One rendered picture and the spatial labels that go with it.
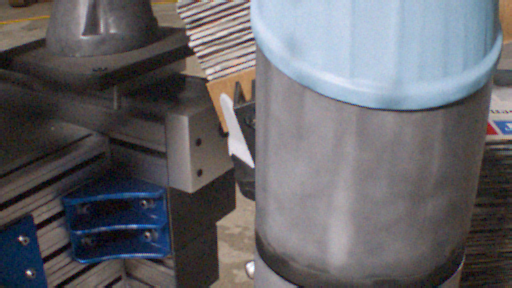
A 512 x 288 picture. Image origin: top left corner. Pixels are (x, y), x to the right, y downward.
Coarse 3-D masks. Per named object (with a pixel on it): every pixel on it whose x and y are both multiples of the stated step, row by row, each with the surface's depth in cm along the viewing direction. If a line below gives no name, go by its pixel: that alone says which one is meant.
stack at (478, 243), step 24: (504, 48) 72; (504, 72) 63; (504, 96) 55; (504, 120) 49; (504, 144) 46; (480, 168) 47; (504, 168) 47; (480, 192) 48; (504, 192) 48; (480, 216) 49; (504, 216) 49; (480, 240) 49; (504, 240) 49; (480, 264) 50; (504, 264) 51
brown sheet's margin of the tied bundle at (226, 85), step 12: (504, 0) 47; (504, 12) 47; (504, 24) 47; (504, 36) 48; (240, 72) 49; (252, 72) 49; (216, 84) 49; (228, 84) 49; (216, 96) 50; (216, 108) 50
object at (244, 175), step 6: (234, 156) 46; (234, 162) 47; (240, 162) 45; (240, 168) 45; (246, 168) 44; (252, 168) 43; (240, 174) 44; (246, 174) 43; (252, 174) 43; (240, 180) 43; (246, 180) 42; (252, 180) 42; (240, 186) 43; (246, 186) 42; (252, 186) 42; (246, 192) 43; (252, 192) 42; (252, 198) 42
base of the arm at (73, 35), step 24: (72, 0) 71; (96, 0) 71; (120, 0) 72; (144, 0) 75; (72, 24) 71; (96, 24) 72; (120, 24) 72; (144, 24) 74; (48, 48) 74; (72, 48) 71; (96, 48) 71; (120, 48) 72
